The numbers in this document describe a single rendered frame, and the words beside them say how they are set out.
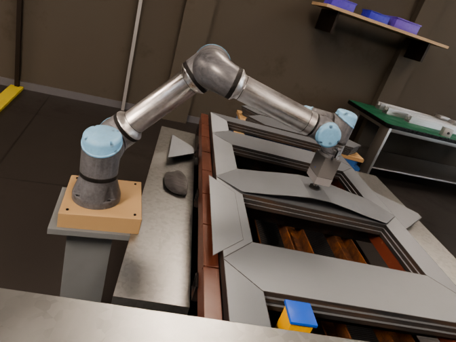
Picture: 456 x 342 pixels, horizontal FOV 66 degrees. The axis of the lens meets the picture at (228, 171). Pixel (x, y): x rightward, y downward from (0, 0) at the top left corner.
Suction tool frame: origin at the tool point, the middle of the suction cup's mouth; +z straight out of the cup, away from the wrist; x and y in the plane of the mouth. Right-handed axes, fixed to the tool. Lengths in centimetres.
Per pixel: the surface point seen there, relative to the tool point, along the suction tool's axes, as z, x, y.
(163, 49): 12, 65, 305
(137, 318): -16, 60, -79
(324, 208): 2.9, -3.2, -7.0
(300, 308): 0, 25, -59
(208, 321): -16, 51, -79
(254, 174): 1.5, 21.9, 6.4
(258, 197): 3.3, 22.6, -7.7
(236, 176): 2.4, 29.1, 4.0
